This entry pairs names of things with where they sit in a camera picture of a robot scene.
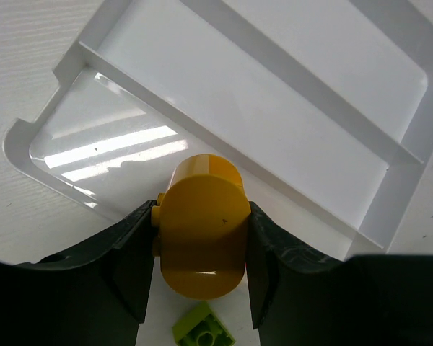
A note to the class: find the lime green lego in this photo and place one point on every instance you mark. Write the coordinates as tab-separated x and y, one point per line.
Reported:
201	327

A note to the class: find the orange rounded lego block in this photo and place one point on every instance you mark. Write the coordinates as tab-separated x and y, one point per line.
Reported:
202	223

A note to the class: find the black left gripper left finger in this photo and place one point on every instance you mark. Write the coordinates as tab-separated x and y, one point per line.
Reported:
93	293

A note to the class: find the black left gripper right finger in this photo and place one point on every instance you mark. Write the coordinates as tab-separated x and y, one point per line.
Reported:
301	296

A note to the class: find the white divided sorting tray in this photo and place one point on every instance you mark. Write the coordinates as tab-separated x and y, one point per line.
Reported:
325	108

